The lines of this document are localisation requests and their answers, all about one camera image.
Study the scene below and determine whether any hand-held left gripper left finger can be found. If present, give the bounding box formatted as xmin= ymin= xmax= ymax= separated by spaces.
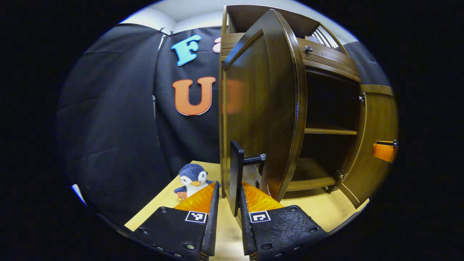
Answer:
xmin=130 ymin=181 xmax=220 ymax=261

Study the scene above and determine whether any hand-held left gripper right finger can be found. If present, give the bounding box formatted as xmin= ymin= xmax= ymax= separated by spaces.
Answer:
xmin=239 ymin=181 xmax=328 ymax=261

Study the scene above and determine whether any wooden cabinet door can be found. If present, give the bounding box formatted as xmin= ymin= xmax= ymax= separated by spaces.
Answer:
xmin=335 ymin=84 xmax=399 ymax=209
xmin=219 ymin=9 xmax=308 ymax=218

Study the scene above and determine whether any penguin plush toy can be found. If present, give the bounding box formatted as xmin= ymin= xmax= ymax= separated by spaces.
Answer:
xmin=174 ymin=163 xmax=219 ymax=202

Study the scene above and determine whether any wooden double-door shoe cabinet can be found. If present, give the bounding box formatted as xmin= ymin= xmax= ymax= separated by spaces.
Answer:
xmin=219 ymin=4 xmax=399 ymax=211

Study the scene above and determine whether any black backdrop cloth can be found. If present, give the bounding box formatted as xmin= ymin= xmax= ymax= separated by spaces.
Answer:
xmin=56 ymin=24 xmax=391 ymax=226

